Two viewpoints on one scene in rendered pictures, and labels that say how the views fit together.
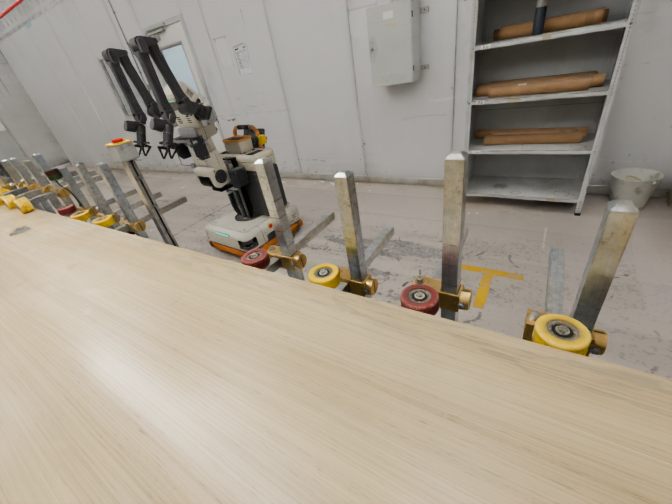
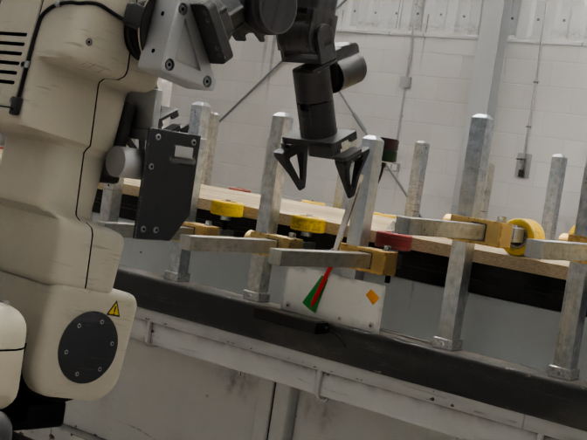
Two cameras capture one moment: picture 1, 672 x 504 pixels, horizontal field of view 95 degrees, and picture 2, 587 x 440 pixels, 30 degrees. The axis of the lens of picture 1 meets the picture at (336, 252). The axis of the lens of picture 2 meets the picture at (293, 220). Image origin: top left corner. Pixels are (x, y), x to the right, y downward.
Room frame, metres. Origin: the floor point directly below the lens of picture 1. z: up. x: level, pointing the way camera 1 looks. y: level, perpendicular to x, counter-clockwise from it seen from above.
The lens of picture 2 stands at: (4.10, 1.17, 1.03)
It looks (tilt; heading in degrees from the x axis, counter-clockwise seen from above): 3 degrees down; 179
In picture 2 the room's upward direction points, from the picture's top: 9 degrees clockwise
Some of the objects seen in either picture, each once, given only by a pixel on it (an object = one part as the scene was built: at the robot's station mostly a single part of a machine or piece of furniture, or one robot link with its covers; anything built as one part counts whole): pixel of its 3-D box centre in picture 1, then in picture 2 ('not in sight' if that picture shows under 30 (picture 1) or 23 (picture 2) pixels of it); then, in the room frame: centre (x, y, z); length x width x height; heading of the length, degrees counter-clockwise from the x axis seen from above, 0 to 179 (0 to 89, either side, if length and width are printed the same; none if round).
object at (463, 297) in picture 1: (440, 293); not in sight; (0.56, -0.23, 0.83); 0.14 x 0.06 x 0.05; 53
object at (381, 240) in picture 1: (363, 263); not in sight; (0.80, -0.08, 0.80); 0.43 x 0.03 x 0.04; 143
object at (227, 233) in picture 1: (254, 225); not in sight; (2.65, 0.70, 0.16); 0.67 x 0.64 x 0.25; 138
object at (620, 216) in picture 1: (583, 315); not in sight; (0.40, -0.45, 0.86); 0.04 x 0.04 x 0.48; 53
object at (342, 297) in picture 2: not in sight; (330, 298); (1.76, 1.30, 0.75); 0.26 x 0.01 x 0.10; 53
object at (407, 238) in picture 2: (70, 215); (390, 257); (1.72, 1.42, 0.85); 0.08 x 0.08 x 0.11
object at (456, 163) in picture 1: (452, 259); not in sight; (0.55, -0.25, 0.94); 0.04 x 0.04 x 0.48; 53
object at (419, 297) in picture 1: (419, 313); not in sight; (0.49, -0.16, 0.85); 0.08 x 0.08 x 0.11
